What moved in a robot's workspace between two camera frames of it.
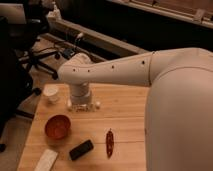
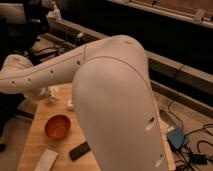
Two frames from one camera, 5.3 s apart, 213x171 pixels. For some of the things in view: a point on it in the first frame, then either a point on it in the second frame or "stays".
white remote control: x=47 y=160 stays
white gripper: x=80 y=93 → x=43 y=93
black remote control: x=80 y=150 stays
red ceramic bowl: x=57 y=126 stays
